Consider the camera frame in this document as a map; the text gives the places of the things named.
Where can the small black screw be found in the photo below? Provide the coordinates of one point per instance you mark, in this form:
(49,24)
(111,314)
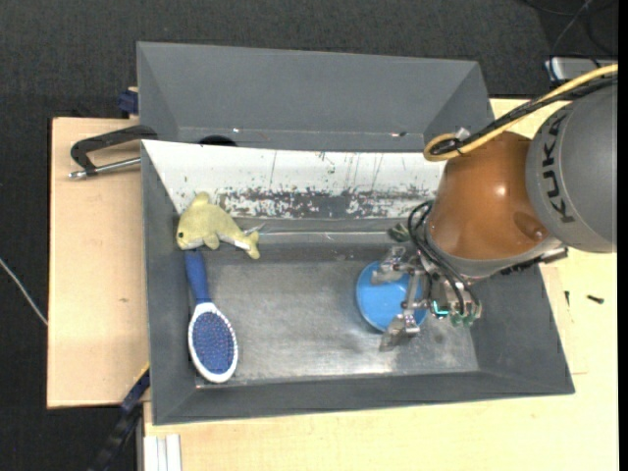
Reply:
(596,299)

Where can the blue and white hairbrush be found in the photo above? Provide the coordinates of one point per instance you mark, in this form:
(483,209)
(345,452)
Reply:
(212,339)

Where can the brown cardboard board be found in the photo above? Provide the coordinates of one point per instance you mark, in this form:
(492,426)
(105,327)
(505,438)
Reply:
(93,273)

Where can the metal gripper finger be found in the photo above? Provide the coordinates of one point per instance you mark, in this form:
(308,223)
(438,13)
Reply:
(398,330)
(388,269)

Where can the blue round bowl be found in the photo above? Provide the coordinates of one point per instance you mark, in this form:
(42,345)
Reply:
(380,297)

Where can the yellow toy dolphin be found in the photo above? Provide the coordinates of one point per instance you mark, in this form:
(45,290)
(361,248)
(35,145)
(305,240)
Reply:
(208,226)

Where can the grey metal bin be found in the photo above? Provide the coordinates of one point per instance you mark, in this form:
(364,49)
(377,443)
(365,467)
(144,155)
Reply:
(304,312)

